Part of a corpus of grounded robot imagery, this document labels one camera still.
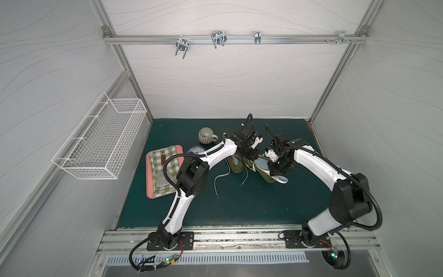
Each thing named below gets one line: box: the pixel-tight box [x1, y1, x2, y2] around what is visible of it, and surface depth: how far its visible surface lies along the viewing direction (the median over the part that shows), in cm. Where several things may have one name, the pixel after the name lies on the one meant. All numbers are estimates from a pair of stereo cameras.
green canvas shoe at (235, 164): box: [226, 154, 243, 174], surface depth 96 cm
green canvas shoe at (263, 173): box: [243, 159, 287, 183], surface depth 88 cm
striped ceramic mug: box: [198, 126, 219, 145], surface depth 107 cm
